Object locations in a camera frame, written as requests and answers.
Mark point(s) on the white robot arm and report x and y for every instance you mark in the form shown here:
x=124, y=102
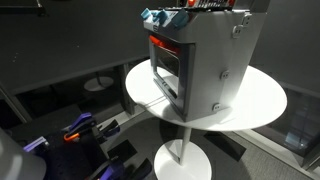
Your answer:
x=16, y=160

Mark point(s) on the grey toy stove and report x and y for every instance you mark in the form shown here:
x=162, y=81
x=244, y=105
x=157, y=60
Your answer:
x=213, y=60

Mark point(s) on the blue stove knob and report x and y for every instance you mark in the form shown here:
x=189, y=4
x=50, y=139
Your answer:
x=163, y=16
x=155, y=15
x=181, y=18
x=145, y=13

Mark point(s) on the orange round stove knob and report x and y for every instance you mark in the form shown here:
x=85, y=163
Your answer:
x=191, y=2

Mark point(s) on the stove control panel display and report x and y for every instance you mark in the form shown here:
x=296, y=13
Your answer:
x=211, y=3

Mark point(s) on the small orange stove button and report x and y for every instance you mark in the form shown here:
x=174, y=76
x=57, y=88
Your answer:
x=231, y=2

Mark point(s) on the black clamp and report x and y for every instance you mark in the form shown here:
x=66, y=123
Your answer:
x=140, y=170
x=108, y=128

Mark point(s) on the purple clamp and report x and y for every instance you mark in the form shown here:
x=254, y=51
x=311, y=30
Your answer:
x=110, y=170
x=81, y=120

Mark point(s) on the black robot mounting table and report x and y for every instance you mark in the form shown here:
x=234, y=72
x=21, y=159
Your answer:
x=70, y=160

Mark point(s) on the white table pedestal base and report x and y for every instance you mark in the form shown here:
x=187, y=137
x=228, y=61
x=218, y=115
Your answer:
x=183, y=163

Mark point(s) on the purple bracket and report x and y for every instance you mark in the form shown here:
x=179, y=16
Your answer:
x=35, y=144

